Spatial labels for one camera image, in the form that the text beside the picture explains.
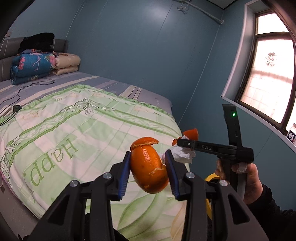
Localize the orange peel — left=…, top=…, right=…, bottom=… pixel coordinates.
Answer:
left=183, top=128, right=199, bottom=141
left=130, top=137, right=169, bottom=194

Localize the white tissue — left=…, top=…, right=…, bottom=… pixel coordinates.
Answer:
left=169, top=144, right=196, bottom=164

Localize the yellow rim trash bin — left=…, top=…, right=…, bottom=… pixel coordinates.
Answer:
left=203, top=173, right=221, bottom=220

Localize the person right hand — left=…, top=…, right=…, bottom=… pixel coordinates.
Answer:
left=214, top=158, right=264, bottom=205

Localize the green floral quilt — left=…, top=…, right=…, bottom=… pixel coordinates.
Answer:
left=1, top=84, right=186, bottom=240

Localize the bed with striped sheet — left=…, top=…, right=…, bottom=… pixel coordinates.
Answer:
left=0, top=70, right=174, bottom=241

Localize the beige folded blanket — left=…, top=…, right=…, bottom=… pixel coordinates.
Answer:
left=52, top=53, right=81, bottom=76

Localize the blue floral folded blanket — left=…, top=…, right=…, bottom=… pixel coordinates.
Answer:
left=11, top=49, right=56, bottom=85

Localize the black clothing pile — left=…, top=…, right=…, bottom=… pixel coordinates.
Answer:
left=18, top=32, right=55, bottom=54

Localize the grey bed headboard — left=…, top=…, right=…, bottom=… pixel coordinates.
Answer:
left=0, top=37, right=68, bottom=82

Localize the window with brown frame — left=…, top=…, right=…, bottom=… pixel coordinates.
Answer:
left=221, top=1, right=295, bottom=151

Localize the black charger cable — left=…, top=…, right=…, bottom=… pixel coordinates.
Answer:
left=0, top=77, right=56, bottom=127

